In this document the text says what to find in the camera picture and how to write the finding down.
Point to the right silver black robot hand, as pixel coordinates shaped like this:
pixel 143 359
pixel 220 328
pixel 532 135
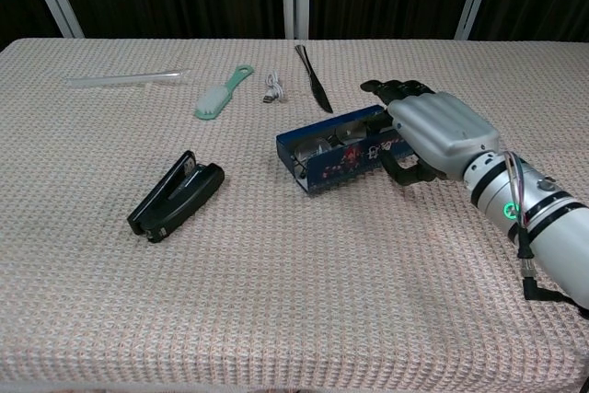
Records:
pixel 442 130

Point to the clear plastic tube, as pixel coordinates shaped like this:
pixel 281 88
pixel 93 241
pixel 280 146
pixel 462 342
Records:
pixel 124 78

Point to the green white scrub brush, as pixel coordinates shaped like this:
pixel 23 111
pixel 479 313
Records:
pixel 212 102

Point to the metal table knife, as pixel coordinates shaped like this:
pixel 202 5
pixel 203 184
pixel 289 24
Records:
pixel 318 90

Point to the small white clip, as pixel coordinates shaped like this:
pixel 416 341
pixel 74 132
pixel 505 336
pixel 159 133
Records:
pixel 274 88

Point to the black stapler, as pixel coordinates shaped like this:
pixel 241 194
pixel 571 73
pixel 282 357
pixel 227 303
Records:
pixel 179 199

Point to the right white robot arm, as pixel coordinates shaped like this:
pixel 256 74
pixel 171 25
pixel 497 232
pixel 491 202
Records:
pixel 552 227

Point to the pink waffle tablecloth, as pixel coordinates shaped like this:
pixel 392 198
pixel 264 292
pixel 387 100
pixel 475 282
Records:
pixel 276 296

